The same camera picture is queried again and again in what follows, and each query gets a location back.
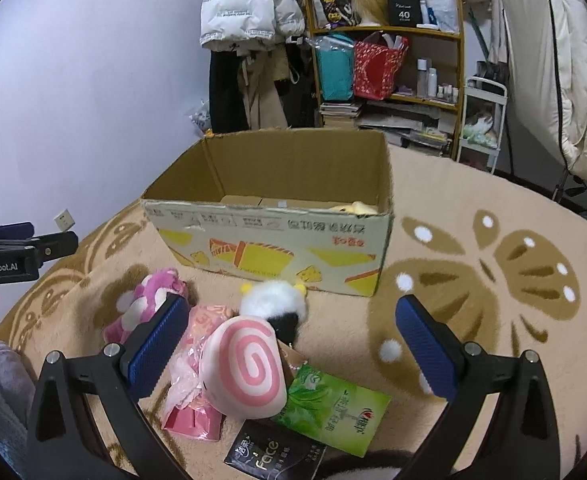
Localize white puffer jacket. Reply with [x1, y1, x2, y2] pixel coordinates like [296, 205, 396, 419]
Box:
[200, 0, 305, 52]

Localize beige hanging coat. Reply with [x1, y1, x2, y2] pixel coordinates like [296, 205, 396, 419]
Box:
[238, 51, 288, 130]

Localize wall power socket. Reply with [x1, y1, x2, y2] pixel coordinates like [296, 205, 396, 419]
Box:
[54, 209, 75, 232]

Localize blonde wig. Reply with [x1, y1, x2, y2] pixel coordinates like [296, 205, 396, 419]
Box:
[351, 0, 389, 26]

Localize cream padded chair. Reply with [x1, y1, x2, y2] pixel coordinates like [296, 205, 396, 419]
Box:
[497, 0, 587, 181]

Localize open cardboard box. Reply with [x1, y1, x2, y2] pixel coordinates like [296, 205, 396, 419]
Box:
[141, 128, 393, 297]

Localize pink bear plush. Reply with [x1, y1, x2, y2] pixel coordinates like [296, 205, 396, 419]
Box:
[102, 268, 188, 344]

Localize stack of books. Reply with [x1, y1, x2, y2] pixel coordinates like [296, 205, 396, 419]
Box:
[319, 102, 362, 129]

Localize white fluffy plush keychain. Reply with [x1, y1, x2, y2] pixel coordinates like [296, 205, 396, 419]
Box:
[239, 280, 307, 347]

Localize yellow dog plush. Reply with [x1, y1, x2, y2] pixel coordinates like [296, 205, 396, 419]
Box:
[329, 200, 378, 216]

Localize white trolley cart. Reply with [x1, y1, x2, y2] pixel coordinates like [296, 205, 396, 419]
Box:
[455, 76, 508, 174]

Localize pink tissue pack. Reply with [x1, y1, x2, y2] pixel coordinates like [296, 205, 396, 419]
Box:
[163, 304, 235, 441]

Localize teal bag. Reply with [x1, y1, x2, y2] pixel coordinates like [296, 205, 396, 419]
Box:
[314, 34, 355, 101]

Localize green tissue pack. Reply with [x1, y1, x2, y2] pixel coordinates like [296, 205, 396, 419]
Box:
[272, 364, 391, 457]

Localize black box labelled 40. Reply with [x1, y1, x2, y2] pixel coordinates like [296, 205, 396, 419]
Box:
[388, 0, 423, 27]

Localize pink swirl roll plush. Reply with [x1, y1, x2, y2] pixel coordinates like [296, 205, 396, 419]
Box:
[199, 315, 287, 419]

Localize wooden shelf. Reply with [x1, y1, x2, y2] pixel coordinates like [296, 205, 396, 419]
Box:
[304, 0, 465, 158]

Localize red gift bag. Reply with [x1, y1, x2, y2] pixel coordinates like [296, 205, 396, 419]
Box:
[353, 37, 409, 101]

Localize black Face tissue pack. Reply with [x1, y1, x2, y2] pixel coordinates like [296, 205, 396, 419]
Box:
[224, 420, 327, 480]

